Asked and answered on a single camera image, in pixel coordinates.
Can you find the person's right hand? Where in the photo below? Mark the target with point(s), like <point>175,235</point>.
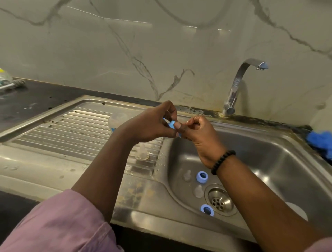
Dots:
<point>203,137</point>

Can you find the person's left hand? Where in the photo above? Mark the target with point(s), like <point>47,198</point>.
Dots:
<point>148,125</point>

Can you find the cartoon print baby bottle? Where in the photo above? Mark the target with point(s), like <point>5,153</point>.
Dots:
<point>118,119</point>

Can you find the blue and white bottle brush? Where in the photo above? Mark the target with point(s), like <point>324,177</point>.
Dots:
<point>320,140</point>

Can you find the translucent bottle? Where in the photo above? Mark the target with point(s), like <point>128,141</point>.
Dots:
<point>296,210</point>

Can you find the person's right forearm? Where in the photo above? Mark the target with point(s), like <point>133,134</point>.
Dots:
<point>269,207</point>

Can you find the person's left forearm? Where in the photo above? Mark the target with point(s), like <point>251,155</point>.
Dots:
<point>101,174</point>

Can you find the chrome sink faucet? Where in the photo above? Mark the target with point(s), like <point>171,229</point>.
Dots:
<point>232,91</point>

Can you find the metal sink drain strainer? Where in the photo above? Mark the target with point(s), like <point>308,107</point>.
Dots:
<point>220,200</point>

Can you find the stainless steel sink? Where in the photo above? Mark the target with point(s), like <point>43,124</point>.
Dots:
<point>62,140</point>

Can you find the pink shirt sleeve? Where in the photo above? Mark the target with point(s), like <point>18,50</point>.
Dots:
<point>319,245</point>
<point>57,226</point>

